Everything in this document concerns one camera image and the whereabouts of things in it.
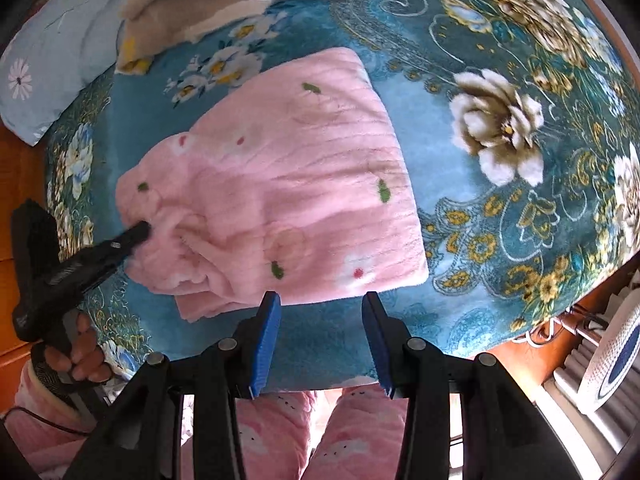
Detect pink fleece floral garment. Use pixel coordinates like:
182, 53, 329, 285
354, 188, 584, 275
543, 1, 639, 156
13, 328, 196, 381
115, 48, 428, 322

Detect white round fan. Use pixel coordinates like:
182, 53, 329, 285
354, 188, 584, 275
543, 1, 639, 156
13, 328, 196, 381
577, 301, 639, 414

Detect orange wooden bed frame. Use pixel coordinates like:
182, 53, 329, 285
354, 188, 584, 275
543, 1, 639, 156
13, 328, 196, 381
0, 123, 51, 413

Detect beige fleece garment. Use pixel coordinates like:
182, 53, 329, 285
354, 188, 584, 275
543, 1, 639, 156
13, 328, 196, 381
115, 0, 271, 75

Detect pink pajama legs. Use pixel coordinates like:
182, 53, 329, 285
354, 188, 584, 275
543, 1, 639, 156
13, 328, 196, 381
179, 383, 409, 480

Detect person left hand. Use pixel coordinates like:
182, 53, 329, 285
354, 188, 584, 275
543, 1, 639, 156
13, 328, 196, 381
44, 312, 112, 384

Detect light blue floral pillow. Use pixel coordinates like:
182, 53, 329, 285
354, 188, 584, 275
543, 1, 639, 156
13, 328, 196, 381
1, 0, 127, 146

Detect pink pajama sleeve forearm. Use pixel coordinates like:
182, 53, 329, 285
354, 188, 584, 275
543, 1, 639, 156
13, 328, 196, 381
4, 361, 96, 479

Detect black cable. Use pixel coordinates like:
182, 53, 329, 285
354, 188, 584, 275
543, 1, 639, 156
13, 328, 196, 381
0, 405, 97, 436

